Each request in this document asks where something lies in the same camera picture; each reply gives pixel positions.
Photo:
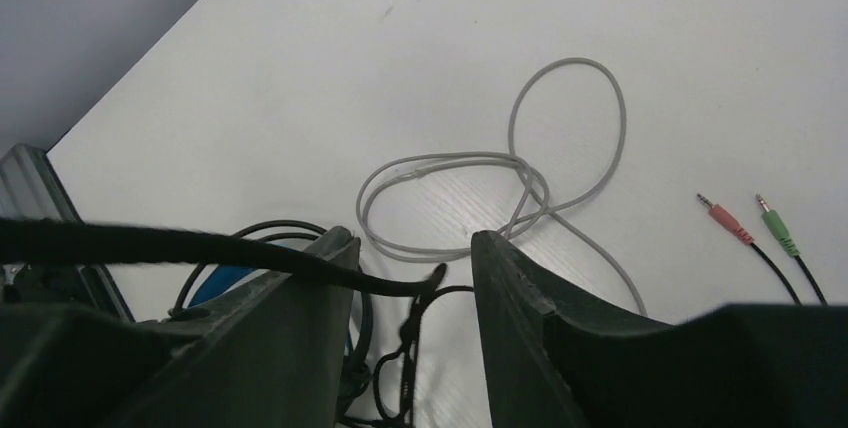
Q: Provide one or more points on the black headphones with blue band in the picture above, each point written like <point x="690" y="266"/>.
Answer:
<point x="355" y="374"/>

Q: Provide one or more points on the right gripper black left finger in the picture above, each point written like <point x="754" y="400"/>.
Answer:
<point x="266" y="354"/>

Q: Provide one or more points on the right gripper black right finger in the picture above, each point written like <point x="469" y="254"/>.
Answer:
<point x="556" y="355"/>

